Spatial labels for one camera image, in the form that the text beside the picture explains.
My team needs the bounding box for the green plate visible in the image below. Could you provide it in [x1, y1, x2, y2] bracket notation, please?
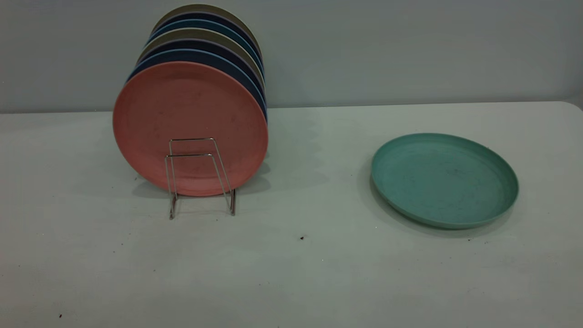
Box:
[370, 133, 520, 229]

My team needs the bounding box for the pink plate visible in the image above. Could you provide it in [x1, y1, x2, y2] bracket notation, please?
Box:
[113, 61, 269, 197]

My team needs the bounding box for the blue plate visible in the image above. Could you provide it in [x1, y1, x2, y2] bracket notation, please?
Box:
[148, 18, 264, 64]
[127, 48, 268, 123]

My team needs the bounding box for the purple plate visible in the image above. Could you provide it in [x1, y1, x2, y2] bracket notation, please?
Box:
[137, 38, 266, 92]
[152, 11, 262, 53]

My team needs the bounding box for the beige plate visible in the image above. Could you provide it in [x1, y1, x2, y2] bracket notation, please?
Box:
[144, 27, 265, 78]
[153, 4, 261, 46]

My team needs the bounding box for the metal wire plate rack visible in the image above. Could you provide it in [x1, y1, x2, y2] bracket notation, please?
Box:
[164, 137, 236, 220]

